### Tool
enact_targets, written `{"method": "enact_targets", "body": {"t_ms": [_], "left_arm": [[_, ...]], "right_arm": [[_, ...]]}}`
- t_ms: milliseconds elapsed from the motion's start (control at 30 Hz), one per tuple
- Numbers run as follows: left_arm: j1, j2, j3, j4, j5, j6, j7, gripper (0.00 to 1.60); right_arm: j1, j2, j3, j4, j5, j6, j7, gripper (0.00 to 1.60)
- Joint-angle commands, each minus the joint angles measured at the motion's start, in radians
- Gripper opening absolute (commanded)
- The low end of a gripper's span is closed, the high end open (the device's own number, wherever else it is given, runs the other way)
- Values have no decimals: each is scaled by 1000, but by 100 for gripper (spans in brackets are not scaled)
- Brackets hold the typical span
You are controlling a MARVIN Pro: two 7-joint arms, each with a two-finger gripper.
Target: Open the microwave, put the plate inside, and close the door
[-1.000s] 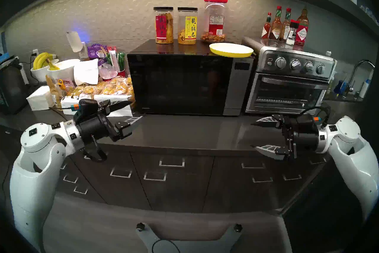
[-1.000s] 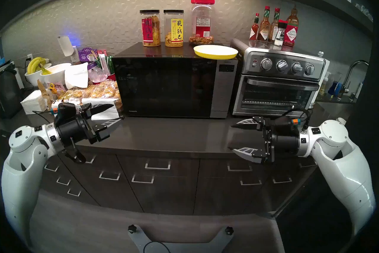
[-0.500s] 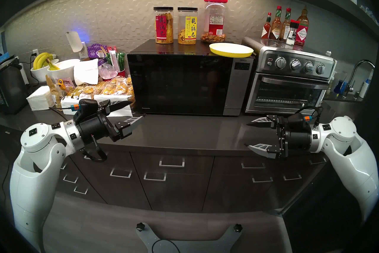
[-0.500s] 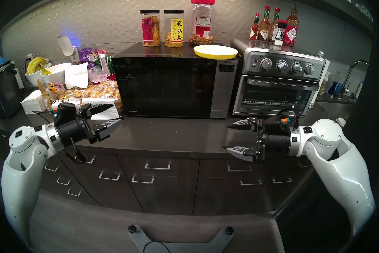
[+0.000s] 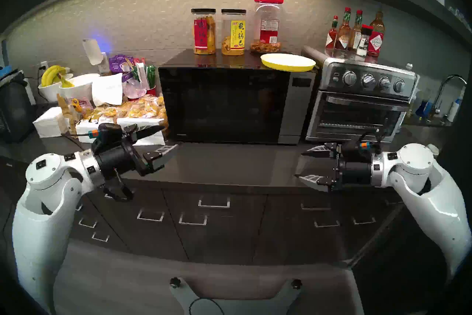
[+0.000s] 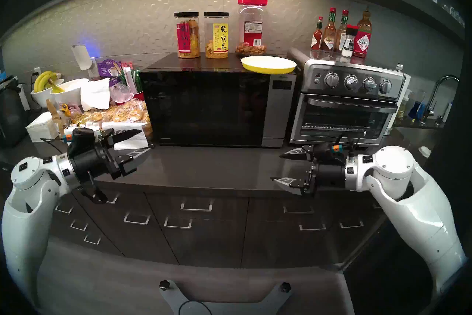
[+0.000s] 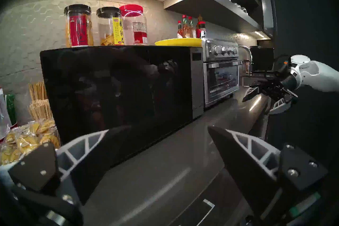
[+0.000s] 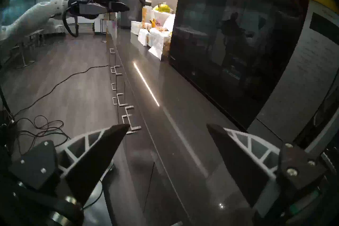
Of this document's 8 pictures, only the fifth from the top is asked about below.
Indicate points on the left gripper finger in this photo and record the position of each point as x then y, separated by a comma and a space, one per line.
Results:
147, 132
156, 160

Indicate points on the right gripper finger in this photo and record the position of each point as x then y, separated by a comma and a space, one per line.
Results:
324, 152
320, 181

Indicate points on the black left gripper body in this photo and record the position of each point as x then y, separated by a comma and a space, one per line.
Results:
118, 161

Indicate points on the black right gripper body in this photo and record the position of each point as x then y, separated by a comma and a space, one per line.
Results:
356, 173

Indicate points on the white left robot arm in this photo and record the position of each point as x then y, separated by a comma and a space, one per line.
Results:
40, 225

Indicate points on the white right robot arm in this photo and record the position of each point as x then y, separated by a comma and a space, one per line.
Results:
438, 207

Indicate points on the black silver microwave oven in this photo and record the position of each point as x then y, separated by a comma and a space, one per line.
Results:
300, 111

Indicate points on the yellow plate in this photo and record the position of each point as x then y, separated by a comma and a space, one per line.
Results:
287, 61

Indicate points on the white box of packaged cakes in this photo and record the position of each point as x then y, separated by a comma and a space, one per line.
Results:
140, 109

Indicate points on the small red cup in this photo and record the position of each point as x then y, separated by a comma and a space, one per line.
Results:
151, 91

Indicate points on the silver toaster oven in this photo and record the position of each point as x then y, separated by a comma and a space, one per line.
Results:
354, 116

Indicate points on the green stick packets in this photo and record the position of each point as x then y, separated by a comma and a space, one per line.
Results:
151, 76

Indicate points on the white stick packets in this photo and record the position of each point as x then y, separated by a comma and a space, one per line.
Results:
142, 74

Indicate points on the pink snack bag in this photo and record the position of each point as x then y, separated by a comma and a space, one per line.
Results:
82, 104

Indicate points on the brown paper packet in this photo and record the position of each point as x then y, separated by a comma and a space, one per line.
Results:
66, 113

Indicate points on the purple snack packet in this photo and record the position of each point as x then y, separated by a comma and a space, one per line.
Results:
118, 63

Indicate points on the white napkin stack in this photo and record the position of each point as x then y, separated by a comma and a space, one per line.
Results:
48, 122

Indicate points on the large white bowl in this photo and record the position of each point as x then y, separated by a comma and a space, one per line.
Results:
82, 86

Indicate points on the small white round lid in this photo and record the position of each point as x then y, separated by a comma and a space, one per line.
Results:
434, 150

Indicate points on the clear soap bottle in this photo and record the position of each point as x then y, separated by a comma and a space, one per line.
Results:
412, 109

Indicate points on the small white bowl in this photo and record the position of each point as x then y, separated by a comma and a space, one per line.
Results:
47, 93

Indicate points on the chrome sink faucet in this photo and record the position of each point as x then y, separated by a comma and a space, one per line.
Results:
436, 113

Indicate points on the dark lower drawer cabinet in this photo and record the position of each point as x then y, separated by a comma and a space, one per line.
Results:
236, 240

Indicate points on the black base knob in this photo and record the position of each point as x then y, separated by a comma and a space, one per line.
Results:
297, 284
175, 282

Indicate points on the yellow banana bunch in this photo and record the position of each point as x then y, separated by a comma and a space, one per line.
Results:
49, 74

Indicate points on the small red Tabasco bottle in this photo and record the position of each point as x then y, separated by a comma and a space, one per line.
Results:
331, 40

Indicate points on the snack jar red label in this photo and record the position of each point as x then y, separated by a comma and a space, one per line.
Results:
202, 33

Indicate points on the white plastic bottle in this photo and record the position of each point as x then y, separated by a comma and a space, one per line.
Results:
455, 111

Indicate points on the slim green-neck sauce bottle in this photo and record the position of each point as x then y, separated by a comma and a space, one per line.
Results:
355, 35

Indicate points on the large Tabasco bottle diamond label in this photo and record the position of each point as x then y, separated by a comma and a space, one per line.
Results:
375, 41

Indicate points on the snack jar yellow label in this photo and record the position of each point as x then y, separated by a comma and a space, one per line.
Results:
236, 35

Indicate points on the large clear jar red lid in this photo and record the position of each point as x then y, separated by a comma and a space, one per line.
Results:
267, 26

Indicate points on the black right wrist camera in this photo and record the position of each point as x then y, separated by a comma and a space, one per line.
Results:
350, 152

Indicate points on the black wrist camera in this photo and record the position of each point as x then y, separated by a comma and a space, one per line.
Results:
108, 135
350, 152

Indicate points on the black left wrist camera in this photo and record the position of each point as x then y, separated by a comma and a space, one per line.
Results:
108, 135

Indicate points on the white plug-in wall device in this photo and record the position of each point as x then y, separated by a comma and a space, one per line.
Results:
92, 52

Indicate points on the white wall outlet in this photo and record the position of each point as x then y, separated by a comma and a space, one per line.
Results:
44, 65

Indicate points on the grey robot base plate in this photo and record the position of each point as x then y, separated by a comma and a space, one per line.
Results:
184, 297

